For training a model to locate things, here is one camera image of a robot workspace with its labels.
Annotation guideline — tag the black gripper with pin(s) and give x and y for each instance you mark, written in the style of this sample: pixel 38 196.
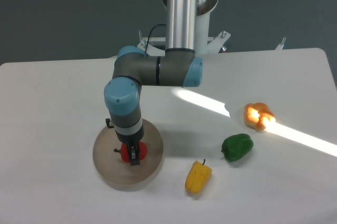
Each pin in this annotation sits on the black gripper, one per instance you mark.
pixel 130 136

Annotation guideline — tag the beige round plate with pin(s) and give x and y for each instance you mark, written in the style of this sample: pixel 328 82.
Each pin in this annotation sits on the beige round plate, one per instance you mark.
pixel 120 167

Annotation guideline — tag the green bell pepper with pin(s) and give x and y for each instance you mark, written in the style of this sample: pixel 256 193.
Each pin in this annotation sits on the green bell pepper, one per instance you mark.
pixel 236 146

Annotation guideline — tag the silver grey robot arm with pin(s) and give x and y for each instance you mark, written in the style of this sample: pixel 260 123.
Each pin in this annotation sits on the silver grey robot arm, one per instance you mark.
pixel 187 38

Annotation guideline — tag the yellow bell pepper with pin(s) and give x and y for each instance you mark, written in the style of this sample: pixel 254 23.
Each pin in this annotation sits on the yellow bell pepper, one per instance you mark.
pixel 197 177

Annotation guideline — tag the orange bell pepper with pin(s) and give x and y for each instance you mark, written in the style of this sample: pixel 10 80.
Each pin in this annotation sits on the orange bell pepper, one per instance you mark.
pixel 258 116

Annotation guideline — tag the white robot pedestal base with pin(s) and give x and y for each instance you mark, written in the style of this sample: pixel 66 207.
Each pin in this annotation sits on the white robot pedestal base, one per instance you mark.
pixel 204 44

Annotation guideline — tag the red bell pepper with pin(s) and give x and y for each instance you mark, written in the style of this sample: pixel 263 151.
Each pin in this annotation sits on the red bell pepper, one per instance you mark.
pixel 124 154

